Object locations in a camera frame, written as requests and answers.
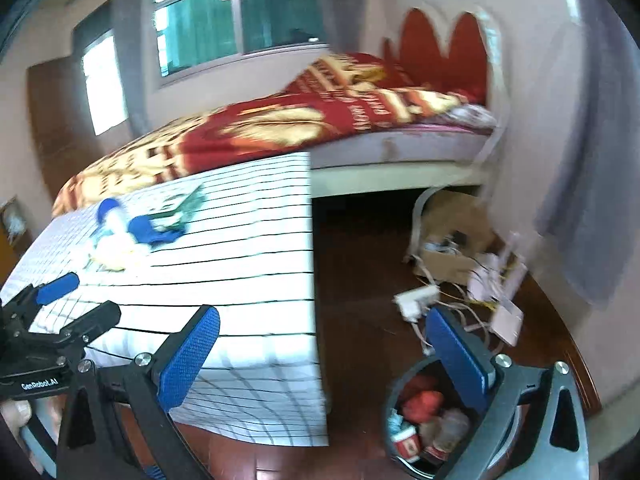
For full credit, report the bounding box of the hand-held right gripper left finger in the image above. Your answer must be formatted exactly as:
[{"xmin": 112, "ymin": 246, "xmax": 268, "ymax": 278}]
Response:
[{"xmin": 57, "ymin": 304, "xmax": 222, "ymax": 480}]

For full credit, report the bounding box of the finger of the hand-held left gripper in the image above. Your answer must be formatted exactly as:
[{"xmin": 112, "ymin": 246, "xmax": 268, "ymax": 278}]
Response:
[
  {"xmin": 0, "ymin": 271, "xmax": 82, "ymax": 322},
  {"xmin": 29, "ymin": 301, "xmax": 122, "ymax": 348}
]

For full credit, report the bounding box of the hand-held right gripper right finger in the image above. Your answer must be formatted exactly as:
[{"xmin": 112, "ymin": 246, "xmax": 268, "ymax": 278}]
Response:
[{"xmin": 424, "ymin": 306, "xmax": 601, "ymax": 480}]

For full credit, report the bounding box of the black trash bin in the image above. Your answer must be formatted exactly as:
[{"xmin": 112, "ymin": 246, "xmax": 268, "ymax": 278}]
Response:
[{"xmin": 385, "ymin": 355, "xmax": 526, "ymax": 480}]

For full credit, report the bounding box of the red plastic bag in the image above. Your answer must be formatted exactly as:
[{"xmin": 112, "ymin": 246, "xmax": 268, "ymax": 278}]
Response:
[{"xmin": 402, "ymin": 375, "xmax": 446, "ymax": 423}]

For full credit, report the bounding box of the clear plastic bag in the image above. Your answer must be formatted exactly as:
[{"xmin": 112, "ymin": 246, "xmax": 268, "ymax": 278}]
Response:
[{"xmin": 420, "ymin": 407, "xmax": 473, "ymax": 453}]

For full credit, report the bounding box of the yellow plastic wrapper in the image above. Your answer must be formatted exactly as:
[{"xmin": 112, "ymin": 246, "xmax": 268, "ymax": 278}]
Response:
[{"xmin": 90, "ymin": 235, "xmax": 146, "ymax": 271}]

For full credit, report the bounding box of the plain blue paper cup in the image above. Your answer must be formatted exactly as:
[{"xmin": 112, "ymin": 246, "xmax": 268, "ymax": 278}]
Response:
[{"xmin": 96, "ymin": 198, "xmax": 125, "ymax": 225}]

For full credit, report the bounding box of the red paper cup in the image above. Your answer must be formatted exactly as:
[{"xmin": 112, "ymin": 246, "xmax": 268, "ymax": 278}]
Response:
[{"xmin": 390, "ymin": 427, "xmax": 423, "ymax": 461}]

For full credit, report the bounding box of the silver red snack wrapper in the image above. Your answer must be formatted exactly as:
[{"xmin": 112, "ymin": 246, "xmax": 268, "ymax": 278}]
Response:
[{"xmin": 422, "ymin": 445, "xmax": 453, "ymax": 468}]

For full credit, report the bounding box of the blue cloth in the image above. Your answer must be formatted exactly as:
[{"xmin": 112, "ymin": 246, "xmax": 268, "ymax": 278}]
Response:
[{"xmin": 127, "ymin": 214, "xmax": 187, "ymax": 247}]

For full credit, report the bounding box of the person's left hand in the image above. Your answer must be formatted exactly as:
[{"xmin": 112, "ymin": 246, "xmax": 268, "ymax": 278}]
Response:
[{"xmin": 0, "ymin": 400, "xmax": 34, "ymax": 434}]

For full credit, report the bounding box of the white modem box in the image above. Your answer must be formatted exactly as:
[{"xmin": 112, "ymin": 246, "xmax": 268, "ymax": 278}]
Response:
[{"xmin": 492, "ymin": 297, "xmax": 525, "ymax": 346}]

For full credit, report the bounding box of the white power strip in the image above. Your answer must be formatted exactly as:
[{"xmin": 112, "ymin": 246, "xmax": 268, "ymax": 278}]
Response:
[{"xmin": 394, "ymin": 285, "xmax": 442, "ymax": 322}]

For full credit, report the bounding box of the white checked tablecloth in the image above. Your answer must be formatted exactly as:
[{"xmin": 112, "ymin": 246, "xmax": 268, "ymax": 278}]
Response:
[{"xmin": 0, "ymin": 151, "xmax": 331, "ymax": 448}]

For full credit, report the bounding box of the white router with antennas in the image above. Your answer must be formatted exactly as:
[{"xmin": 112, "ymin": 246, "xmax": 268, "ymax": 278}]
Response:
[{"xmin": 467, "ymin": 232, "xmax": 528, "ymax": 303}]

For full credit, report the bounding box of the cardboard box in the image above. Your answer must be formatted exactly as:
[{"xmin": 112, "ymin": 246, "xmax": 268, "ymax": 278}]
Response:
[{"xmin": 410, "ymin": 190, "xmax": 501, "ymax": 286}]

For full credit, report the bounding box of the green white box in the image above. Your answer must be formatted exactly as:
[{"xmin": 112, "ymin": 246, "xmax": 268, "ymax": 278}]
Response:
[{"xmin": 150, "ymin": 183, "xmax": 207, "ymax": 225}]

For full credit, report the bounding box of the brown wooden wardrobe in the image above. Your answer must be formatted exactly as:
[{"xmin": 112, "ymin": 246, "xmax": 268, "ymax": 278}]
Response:
[{"xmin": 27, "ymin": 57, "xmax": 101, "ymax": 206}]

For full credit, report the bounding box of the small bright window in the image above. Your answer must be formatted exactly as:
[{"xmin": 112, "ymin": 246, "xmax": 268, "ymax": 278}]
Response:
[{"xmin": 80, "ymin": 30, "xmax": 128, "ymax": 136}]

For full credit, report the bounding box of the white framed bed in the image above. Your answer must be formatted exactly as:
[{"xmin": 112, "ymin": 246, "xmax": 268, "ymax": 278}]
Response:
[{"xmin": 52, "ymin": 7, "xmax": 511, "ymax": 216}]

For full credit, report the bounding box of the grey curtain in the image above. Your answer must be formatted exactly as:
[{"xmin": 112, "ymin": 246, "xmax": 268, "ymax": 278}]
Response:
[
  {"xmin": 535, "ymin": 0, "xmax": 640, "ymax": 306},
  {"xmin": 320, "ymin": 0, "xmax": 371, "ymax": 56}
]

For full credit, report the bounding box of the red yellow printed blanket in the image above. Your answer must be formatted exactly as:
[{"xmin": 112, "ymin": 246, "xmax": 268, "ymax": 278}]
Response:
[{"xmin": 52, "ymin": 52, "xmax": 488, "ymax": 216}]

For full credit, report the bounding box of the purple floral pillow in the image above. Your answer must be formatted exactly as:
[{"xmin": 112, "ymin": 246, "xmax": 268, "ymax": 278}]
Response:
[{"xmin": 440, "ymin": 105, "xmax": 498, "ymax": 131}]

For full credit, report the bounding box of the red padded headboard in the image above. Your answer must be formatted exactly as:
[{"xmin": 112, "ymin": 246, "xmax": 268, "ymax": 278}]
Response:
[{"xmin": 382, "ymin": 7, "xmax": 508, "ymax": 111}]

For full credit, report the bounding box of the large sliding window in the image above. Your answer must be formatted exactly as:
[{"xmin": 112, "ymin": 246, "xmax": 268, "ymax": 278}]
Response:
[{"xmin": 150, "ymin": 0, "xmax": 341, "ymax": 88}]

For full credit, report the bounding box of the white power cable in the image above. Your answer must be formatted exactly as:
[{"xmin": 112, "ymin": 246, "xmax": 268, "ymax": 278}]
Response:
[{"xmin": 407, "ymin": 187, "xmax": 436, "ymax": 261}]

